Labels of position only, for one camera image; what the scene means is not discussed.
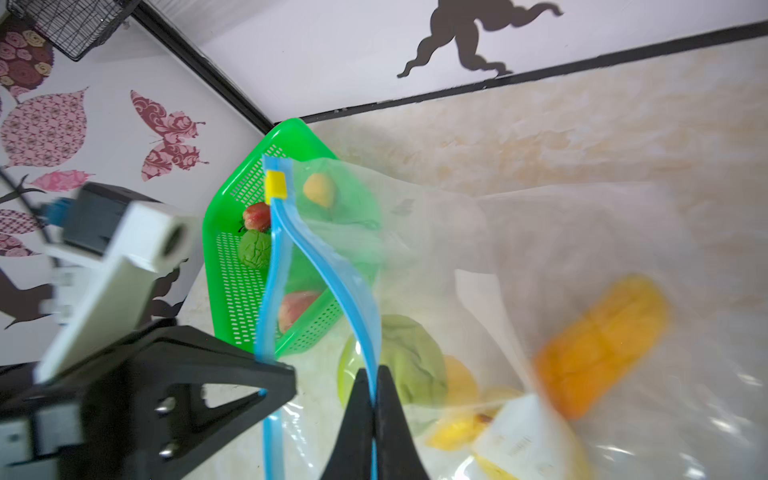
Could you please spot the orange carrot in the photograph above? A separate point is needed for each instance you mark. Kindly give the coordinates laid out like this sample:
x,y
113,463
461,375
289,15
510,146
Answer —
x,y
583,362

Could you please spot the clear zip top bag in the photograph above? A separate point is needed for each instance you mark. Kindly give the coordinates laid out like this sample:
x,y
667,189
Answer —
x,y
493,280

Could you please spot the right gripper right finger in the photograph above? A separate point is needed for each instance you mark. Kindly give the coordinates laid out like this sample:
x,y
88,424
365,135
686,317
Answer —
x,y
396,455

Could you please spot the beige potato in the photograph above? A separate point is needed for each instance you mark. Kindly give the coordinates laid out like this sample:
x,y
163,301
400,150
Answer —
x,y
463,389

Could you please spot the green plastic basket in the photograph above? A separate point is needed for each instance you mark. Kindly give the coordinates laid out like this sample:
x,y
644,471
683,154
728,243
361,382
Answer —
x,y
235,289

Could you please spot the yellow lemon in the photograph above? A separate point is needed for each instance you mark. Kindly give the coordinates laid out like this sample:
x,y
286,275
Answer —
x,y
456,432

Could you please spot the red apple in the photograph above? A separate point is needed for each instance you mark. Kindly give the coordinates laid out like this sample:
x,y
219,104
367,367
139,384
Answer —
x,y
293,306

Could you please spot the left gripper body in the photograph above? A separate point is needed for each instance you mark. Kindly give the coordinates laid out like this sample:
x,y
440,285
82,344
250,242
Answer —
x,y
68,429

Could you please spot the green pear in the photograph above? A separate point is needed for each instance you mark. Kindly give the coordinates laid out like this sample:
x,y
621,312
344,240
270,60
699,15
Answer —
x,y
415,361

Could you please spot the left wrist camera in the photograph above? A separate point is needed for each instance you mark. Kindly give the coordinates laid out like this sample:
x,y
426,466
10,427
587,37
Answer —
x,y
114,244

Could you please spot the yellow orange fruit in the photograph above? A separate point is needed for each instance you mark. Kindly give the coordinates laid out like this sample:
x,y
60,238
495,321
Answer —
x,y
320,189

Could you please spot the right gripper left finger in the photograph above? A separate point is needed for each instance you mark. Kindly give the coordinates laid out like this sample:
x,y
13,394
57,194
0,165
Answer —
x,y
352,457

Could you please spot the black wire basket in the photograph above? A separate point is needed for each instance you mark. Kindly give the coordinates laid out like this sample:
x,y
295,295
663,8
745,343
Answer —
x,y
74,27

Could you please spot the red strawberry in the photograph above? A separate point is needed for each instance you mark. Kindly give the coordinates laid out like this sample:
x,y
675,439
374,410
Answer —
x,y
257,217

